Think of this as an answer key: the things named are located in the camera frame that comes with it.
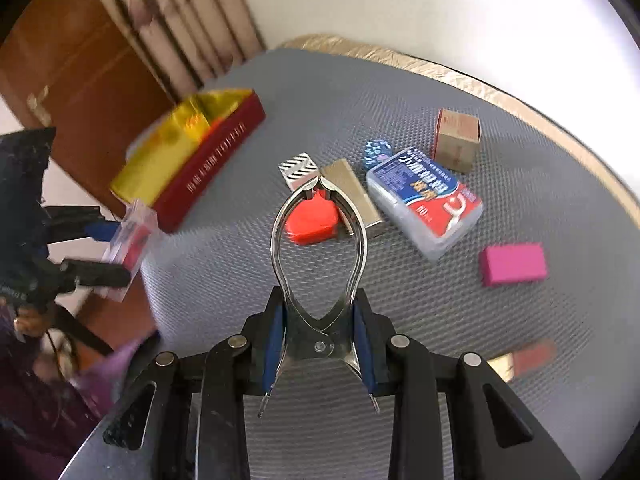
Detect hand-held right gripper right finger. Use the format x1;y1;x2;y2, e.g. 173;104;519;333
352;290;583;480

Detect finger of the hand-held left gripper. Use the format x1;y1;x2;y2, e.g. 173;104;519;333
47;258;132;293
42;205;121;246

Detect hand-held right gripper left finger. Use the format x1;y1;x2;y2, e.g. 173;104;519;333
102;287;287;480

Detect clear red plastic packet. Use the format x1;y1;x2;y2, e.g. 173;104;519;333
100;199;160;303

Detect silver metal tongs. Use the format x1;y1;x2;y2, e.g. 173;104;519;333
257;177;381;418

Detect red box with gold lining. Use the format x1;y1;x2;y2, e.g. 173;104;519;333
109;88;266;234

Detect orange-red block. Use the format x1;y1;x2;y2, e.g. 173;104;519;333
284;190;341;246

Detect purple cloth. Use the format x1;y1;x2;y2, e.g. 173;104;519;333
0;320;161;466

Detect brown wooden door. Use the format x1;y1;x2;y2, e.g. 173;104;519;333
0;0;176;211

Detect metallic gold box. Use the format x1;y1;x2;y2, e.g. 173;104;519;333
320;159;387;240

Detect clear plastic box blue-red label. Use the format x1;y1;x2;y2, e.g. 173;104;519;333
366;146;485;262

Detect red gold lipstick tube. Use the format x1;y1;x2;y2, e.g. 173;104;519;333
486;338;557;386

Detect pink box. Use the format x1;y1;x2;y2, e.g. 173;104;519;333
478;242;548;288

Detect black white striped box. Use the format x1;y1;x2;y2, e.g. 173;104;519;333
278;151;321;192

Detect brown cardboard box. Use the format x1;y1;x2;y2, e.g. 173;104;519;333
433;108;482;173

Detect beige patterned curtain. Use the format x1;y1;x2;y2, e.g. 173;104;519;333
82;0;266;101

